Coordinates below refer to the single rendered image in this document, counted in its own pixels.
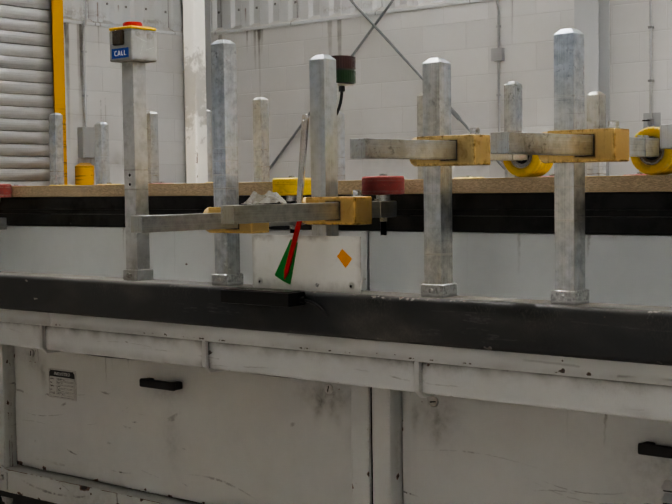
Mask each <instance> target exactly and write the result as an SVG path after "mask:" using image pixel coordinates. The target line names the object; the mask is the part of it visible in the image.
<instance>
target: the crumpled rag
mask: <svg viewBox="0 0 672 504"><path fill-rule="evenodd" d="M277 202H280V203H282V204H285V203H287V202H286V201H285V200H284V199H283V198H282V197H281V196H280V195H279V194H278V193H277V192H271V191H269V190H268V191H267V193H266V194H265V195H260V194H258V193H257V192H255V191H253V192H252V194H251V195H250V197H249V198H248V199H247V200H246V201H245V202H244V203H242V204H256V203H257V204H270V203H277Z"/></svg>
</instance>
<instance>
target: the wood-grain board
mask: <svg viewBox="0 0 672 504"><path fill-rule="evenodd" d="M238 184H239V195H251V194H252V192H253V191H255V192H257V193H258V194H260V195H265V194H266V193H267V191H268V190H269V191H271V192H272V182H238ZM404 185H405V193H404V194H424V180H423V179H404ZM352 190H362V180H339V181H338V195H347V194H352ZM585 192H672V175H618V176H585ZM463 193H554V177H506V178H452V194H463ZM117 196H125V189H124V184H116V185H60V186H12V197H117ZM148 196H214V193H213V183H172V184H148Z"/></svg>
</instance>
